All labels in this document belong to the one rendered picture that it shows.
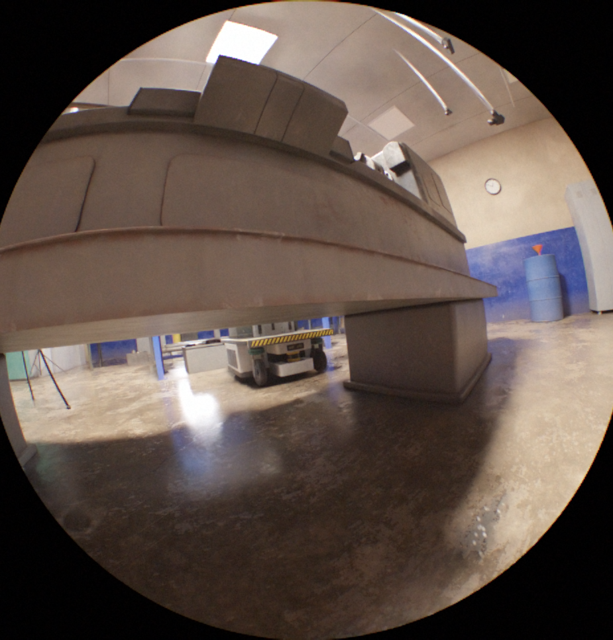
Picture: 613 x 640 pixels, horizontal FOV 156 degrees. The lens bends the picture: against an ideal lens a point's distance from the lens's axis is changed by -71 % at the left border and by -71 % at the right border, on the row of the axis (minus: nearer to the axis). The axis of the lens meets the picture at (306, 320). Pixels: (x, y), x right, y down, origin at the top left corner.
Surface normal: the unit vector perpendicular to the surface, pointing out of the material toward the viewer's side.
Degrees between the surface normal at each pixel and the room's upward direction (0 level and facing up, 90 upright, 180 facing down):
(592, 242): 90
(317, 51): 180
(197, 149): 90
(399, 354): 90
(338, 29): 180
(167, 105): 90
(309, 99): 141
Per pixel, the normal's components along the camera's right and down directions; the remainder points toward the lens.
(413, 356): -0.82, 0.09
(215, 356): 0.61, -0.08
